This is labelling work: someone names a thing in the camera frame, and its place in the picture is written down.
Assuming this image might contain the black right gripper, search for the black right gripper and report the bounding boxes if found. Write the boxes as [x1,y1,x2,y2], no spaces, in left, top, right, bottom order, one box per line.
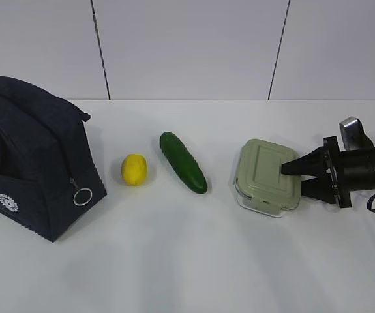
[281,136,352,208]

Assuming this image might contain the green lid glass container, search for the green lid glass container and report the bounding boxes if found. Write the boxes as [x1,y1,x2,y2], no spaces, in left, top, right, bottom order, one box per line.
[233,138,301,218]

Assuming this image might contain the green cucumber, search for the green cucumber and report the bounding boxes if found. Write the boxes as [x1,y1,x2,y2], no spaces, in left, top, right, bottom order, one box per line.
[159,132,208,194]

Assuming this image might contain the yellow lemon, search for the yellow lemon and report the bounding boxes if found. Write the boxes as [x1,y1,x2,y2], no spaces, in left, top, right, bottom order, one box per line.
[121,154,148,186]

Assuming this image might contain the dark blue lunch bag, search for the dark blue lunch bag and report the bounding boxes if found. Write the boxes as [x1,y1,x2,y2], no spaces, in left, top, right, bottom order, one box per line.
[0,76,106,242]

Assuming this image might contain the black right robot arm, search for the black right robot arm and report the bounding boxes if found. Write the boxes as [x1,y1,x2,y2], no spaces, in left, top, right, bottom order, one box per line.
[281,136,375,213]

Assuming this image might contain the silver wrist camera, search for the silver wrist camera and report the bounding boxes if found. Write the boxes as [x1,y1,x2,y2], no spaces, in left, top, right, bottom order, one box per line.
[339,116,375,151]

